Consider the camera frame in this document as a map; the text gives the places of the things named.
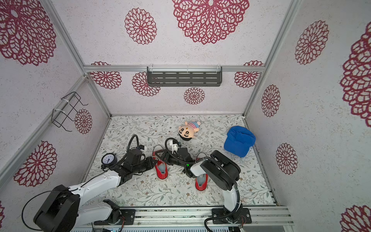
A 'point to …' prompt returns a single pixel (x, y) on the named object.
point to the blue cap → (238, 141)
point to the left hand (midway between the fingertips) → (158, 161)
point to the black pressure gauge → (108, 159)
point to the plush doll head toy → (186, 132)
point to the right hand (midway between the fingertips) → (155, 154)
